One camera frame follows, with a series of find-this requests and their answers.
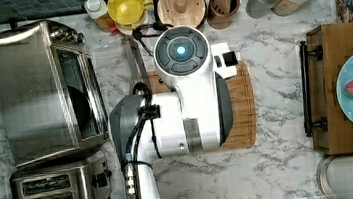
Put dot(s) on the brown utensil cup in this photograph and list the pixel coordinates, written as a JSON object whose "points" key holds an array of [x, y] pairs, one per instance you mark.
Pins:
{"points": [[220, 19]]}

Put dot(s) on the round wooden lid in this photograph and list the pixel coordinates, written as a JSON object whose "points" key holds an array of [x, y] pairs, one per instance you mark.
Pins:
{"points": [[182, 12]]}

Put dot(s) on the bamboo cutting board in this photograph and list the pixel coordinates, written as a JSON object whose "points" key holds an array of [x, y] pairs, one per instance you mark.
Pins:
{"points": [[240, 105]]}

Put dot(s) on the yellow mug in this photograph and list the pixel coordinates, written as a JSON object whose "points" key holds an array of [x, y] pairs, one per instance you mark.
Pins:
{"points": [[128, 12]]}

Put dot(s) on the stainless steel toaster oven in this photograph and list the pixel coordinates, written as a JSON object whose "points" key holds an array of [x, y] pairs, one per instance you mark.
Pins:
{"points": [[50, 100]]}

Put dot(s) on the white capped bottle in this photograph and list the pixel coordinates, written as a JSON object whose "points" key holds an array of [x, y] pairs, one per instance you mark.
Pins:
{"points": [[98, 11]]}

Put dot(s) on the wooden tray with handle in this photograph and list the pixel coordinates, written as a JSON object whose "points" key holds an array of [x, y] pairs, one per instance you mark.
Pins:
{"points": [[323, 53]]}

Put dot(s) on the stainless steel two-slot toaster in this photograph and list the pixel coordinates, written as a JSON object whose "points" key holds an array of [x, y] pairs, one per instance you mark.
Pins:
{"points": [[87, 178]]}

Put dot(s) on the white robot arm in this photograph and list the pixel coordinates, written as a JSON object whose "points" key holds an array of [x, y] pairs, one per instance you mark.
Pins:
{"points": [[178, 52]]}

